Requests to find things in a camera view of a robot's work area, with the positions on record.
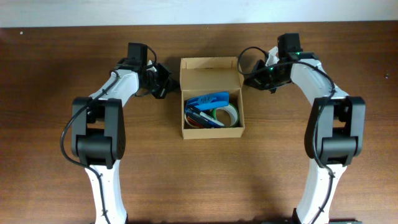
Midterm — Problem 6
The white tape roll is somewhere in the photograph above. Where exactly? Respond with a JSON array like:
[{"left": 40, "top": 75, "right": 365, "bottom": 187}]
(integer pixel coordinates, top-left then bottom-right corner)
[{"left": 184, "top": 114, "right": 203, "bottom": 129}]

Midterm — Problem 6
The cardboard box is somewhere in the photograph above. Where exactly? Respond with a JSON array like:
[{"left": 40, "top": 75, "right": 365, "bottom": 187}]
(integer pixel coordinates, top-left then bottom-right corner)
[{"left": 180, "top": 57, "right": 245, "bottom": 140}]

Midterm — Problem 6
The green tape roll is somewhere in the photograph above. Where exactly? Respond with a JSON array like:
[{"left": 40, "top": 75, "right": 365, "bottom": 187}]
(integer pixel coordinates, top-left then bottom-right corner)
[{"left": 212, "top": 103, "right": 240, "bottom": 128}]

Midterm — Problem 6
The blue pen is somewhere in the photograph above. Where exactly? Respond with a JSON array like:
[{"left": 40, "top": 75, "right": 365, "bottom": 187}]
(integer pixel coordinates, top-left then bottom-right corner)
[{"left": 185, "top": 106, "right": 224, "bottom": 128}]

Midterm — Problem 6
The black silver marker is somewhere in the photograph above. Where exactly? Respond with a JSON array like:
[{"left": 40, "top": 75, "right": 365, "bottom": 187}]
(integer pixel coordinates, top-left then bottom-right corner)
[{"left": 192, "top": 111, "right": 224, "bottom": 128}]

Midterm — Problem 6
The blue plastic case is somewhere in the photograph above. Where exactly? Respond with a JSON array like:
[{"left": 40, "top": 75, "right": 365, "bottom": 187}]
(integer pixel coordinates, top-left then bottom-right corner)
[{"left": 185, "top": 91, "right": 229, "bottom": 111}]

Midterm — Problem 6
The orange black stapler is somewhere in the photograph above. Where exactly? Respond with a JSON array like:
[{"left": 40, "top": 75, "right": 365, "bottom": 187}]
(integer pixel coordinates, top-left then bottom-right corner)
[{"left": 186, "top": 117, "right": 204, "bottom": 129}]

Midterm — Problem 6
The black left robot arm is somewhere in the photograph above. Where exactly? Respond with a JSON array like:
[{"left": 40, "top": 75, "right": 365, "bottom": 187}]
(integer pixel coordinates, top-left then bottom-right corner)
[{"left": 60, "top": 42, "right": 178, "bottom": 223}]

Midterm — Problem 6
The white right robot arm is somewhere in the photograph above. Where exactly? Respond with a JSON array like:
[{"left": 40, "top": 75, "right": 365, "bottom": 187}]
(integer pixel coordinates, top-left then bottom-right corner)
[{"left": 243, "top": 33, "right": 366, "bottom": 223}]

